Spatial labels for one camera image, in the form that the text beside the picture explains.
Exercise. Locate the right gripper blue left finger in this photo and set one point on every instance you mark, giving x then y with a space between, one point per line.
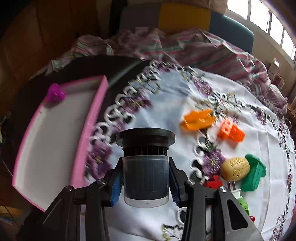
112 188

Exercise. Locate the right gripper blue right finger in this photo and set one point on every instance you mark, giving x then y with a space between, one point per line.
180 185

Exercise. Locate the black lidded clear jar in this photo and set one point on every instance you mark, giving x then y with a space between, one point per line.
145 165

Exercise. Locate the red puzzle piece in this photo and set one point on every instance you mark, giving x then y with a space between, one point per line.
214 182

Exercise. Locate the yellow carved egg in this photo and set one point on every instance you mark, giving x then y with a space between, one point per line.
235 169

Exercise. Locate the light green plug device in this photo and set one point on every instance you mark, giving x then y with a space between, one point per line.
236 192

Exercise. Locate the orange plastic bracket toy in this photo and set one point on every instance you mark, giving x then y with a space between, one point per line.
197 120

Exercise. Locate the orange cube block cluster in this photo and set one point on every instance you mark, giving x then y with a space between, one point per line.
230 131

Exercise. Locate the pink shallow cardboard box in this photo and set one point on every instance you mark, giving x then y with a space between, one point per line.
54 148

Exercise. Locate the dark green plastic spool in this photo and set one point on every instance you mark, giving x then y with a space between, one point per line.
256 172

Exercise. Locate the magenta round perforated toy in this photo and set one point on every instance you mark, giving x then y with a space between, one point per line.
55 94

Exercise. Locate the red metallic cylinder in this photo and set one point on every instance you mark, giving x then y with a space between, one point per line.
252 218

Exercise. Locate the white embroidered floral tablecloth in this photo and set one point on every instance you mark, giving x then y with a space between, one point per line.
162 94

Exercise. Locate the striped pink green cloth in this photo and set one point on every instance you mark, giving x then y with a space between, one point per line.
196 48

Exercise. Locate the white small carton box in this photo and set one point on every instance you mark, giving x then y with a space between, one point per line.
274 75

